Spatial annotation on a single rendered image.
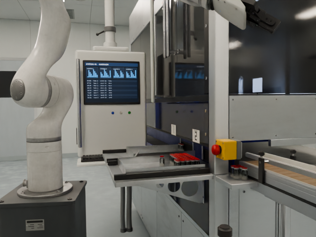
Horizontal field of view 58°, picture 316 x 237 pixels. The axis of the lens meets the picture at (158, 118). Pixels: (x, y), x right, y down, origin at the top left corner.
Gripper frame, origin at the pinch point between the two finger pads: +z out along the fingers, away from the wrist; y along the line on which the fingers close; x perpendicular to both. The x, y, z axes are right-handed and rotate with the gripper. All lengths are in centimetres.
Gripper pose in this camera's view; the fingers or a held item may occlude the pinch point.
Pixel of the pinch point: (269, 23)
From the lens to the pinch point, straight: 78.0
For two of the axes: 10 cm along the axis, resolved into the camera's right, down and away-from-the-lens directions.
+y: -2.8, -1.8, -9.4
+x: 6.1, -7.9, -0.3
